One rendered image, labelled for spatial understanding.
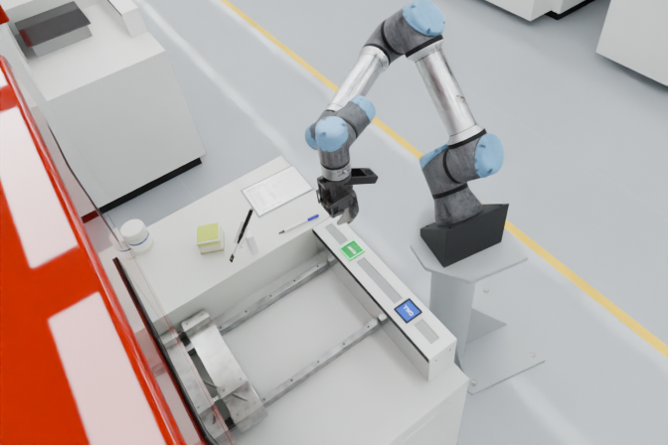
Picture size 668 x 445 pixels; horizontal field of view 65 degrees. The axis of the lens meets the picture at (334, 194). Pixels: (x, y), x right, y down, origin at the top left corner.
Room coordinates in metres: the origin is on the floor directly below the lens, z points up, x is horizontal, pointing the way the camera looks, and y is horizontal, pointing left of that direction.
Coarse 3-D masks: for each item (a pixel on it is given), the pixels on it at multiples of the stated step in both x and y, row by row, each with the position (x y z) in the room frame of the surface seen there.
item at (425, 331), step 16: (320, 224) 1.07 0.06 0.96; (336, 224) 1.06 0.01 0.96; (336, 240) 0.99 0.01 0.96; (368, 256) 0.92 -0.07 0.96; (352, 272) 0.87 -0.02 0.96; (368, 272) 0.86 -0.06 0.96; (384, 272) 0.85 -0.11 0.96; (368, 288) 0.81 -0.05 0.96; (384, 288) 0.80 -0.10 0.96; (400, 288) 0.79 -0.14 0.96; (384, 304) 0.75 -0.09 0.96; (416, 304) 0.74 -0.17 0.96; (400, 320) 0.70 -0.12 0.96; (416, 320) 0.69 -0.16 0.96; (432, 320) 0.68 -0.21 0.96; (416, 336) 0.64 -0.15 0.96; (432, 336) 0.64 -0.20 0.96; (448, 336) 0.63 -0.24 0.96; (432, 352) 0.59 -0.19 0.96; (448, 352) 0.61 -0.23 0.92; (432, 368) 0.58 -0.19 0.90
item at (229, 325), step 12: (324, 264) 0.99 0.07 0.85; (300, 276) 0.96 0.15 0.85; (312, 276) 0.97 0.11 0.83; (288, 288) 0.93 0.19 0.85; (264, 300) 0.89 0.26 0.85; (276, 300) 0.90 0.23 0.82; (240, 312) 0.87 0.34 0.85; (252, 312) 0.86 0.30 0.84; (228, 324) 0.83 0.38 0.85; (240, 324) 0.84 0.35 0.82; (192, 348) 0.77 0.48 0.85
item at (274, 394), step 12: (372, 324) 0.76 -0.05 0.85; (360, 336) 0.73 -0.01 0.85; (336, 348) 0.70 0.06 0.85; (348, 348) 0.70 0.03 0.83; (324, 360) 0.67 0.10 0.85; (300, 372) 0.64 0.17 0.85; (312, 372) 0.65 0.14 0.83; (288, 384) 0.62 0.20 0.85; (264, 396) 0.59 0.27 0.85; (276, 396) 0.59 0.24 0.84
